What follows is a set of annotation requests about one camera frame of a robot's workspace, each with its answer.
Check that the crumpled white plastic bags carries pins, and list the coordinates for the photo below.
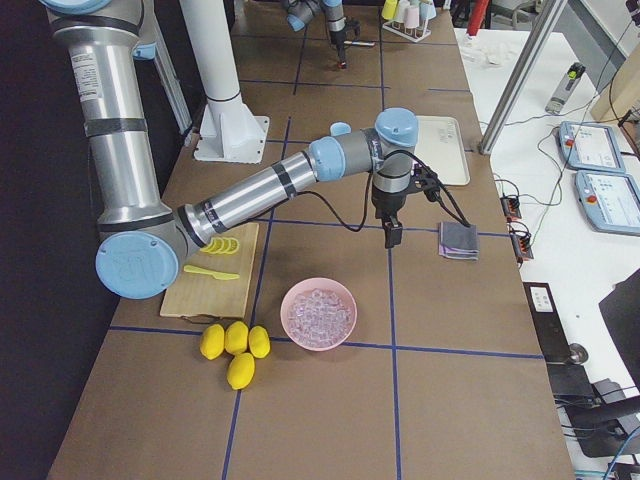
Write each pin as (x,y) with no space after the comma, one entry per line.
(476,50)

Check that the pale white upturned cup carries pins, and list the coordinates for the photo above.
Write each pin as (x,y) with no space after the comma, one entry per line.
(400,14)

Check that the white bear print tray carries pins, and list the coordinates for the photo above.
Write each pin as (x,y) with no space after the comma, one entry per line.
(440,146)

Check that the yellow knife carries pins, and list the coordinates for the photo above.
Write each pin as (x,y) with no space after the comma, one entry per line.
(218,275)

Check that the blue teach pendant upper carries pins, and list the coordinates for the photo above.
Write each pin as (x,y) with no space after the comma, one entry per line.
(590,146)

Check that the whole lemon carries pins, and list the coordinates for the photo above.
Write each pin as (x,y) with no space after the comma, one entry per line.
(236,338)
(241,371)
(212,342)
(259,342)

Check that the wooden cutting board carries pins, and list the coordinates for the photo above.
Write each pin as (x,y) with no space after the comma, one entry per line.
(194,295)

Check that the pink upturned cup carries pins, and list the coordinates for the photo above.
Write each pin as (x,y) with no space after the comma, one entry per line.
(412,17)

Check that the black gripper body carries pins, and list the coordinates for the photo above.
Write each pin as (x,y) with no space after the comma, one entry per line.
(388,204)
(338,34)

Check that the grey and blue arm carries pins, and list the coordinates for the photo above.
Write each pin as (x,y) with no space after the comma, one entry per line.
(300,13)

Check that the lemon slice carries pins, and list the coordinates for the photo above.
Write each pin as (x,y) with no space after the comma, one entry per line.
(222,246)

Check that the white support column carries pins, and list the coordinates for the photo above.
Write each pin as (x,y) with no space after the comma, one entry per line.
(229,132)

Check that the steel muddler with black tip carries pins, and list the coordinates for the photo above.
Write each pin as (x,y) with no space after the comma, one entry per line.
(357,43)

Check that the blue teach pendant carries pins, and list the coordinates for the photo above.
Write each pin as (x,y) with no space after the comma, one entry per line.
(590,146)
(610,201)

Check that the blue teach pendant lower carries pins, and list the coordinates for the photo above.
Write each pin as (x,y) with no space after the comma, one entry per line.
(610,201)

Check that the white wire cup rack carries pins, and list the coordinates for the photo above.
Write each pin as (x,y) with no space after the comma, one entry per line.
(416,34)

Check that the yellow-green upturned plastic cup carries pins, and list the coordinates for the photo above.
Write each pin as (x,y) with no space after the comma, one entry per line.
(389,9)

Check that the aluminium frame post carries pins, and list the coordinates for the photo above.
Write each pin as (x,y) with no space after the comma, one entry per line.
(538,36)

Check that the blue upturned cup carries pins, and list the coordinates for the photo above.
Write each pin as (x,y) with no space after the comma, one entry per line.
(427,10)

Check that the grey and purple folded cloth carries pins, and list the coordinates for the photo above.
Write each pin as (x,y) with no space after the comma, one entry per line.
(456,241)

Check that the pink bowl of ice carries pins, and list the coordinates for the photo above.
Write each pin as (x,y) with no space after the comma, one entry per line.
(318,314)

